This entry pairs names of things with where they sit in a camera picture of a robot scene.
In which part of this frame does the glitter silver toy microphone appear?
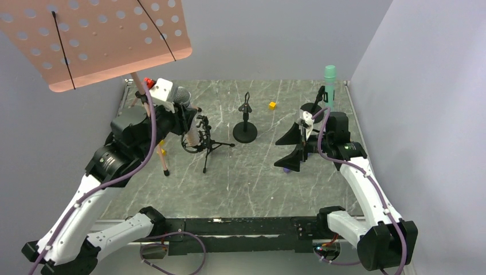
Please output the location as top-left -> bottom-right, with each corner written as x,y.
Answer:
173,86 -> 202,147

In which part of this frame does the black shock mount tripod stand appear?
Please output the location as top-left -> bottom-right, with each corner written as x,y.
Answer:
181,115 -> 236,174

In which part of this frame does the black round-base clip mic stand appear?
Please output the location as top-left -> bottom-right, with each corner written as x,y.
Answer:
233,92 -> 258,143

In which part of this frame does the teal toy microphone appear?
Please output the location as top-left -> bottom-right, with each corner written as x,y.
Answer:
324,65 -> 336,110

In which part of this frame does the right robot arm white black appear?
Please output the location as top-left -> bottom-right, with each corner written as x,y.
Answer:
274,109 -> 418,274

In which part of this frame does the pink perforated music stand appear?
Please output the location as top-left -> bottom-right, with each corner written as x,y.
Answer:
0,0 -> 203,177

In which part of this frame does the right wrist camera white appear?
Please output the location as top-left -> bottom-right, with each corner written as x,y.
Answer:
296,109 -> 314,142

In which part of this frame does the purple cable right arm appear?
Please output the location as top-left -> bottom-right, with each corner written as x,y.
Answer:
311,107 -> 407,275

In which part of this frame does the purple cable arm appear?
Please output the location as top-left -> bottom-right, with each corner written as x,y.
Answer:
311,107 -> 407,275
26,81 -> 207,275

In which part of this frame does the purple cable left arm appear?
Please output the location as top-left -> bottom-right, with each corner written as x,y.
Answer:
26,81 -> 207,275

